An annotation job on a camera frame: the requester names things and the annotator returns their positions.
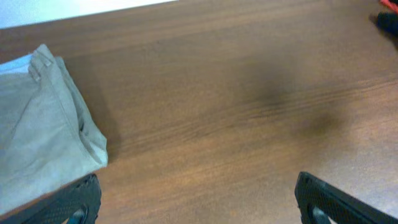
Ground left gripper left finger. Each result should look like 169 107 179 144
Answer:
1 174 101 224

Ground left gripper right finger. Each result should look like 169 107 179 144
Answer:
295 172 397 224

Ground khaki green cargo shorts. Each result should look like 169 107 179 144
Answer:
1 45 108 214

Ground black garment pile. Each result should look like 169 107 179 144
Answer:
376 12 398 36

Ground red garment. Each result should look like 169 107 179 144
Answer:
380 0 398 13

